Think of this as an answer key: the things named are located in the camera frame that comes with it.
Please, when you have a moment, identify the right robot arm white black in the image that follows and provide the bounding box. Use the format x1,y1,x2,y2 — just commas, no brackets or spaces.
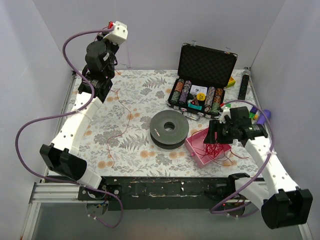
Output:
204,106,313,229

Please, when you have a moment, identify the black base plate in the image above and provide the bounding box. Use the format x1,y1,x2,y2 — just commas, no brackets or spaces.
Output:
77,176,234,211

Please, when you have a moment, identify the teal object in case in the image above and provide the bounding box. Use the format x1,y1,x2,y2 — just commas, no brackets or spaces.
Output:
188,103,202,111

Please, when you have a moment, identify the black remote control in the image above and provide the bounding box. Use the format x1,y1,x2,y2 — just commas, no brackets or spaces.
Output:
237,68,251,100

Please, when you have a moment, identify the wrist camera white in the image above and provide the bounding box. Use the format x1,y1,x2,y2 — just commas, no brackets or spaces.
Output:
103,21,128,46
219,105,231,124

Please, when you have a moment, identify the purple cylindrical toy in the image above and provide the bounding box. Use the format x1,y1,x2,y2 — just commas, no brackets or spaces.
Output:
256,109,271,125

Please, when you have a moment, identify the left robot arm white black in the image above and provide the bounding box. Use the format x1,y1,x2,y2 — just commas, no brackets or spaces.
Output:
40,32,124,200

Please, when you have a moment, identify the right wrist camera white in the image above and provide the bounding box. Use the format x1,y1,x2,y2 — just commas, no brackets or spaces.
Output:
219,105,231,124

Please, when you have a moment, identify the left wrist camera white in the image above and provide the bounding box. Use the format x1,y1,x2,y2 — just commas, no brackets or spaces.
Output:
103,21,128,46

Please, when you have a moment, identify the black poker chip case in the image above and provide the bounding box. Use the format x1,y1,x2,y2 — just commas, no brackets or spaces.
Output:
167,43,238,119

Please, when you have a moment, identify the floral table mat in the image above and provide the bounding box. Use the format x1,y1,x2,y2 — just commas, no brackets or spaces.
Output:
77,70,258,177

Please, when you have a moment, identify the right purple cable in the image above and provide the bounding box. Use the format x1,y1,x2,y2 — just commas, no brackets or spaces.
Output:
209,99,276,215

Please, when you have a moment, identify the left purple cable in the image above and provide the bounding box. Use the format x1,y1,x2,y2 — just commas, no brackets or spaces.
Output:
15,26,125,230

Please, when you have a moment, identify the yellow green toy block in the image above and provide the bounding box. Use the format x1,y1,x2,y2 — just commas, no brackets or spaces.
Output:
226,76,236,88

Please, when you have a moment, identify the pink open box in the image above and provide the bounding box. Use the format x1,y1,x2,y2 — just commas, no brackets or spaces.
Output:
184,128,232,169

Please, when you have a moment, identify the black filament spool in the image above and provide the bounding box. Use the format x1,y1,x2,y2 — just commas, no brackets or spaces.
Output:
149,110,189,150

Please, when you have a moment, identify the colourful toy block stack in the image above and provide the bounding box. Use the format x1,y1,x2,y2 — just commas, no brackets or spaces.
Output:
249,106,259,121

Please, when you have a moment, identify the purple cable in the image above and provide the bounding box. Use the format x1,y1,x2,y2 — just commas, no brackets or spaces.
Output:
209,99,276,215
15,26,125,230

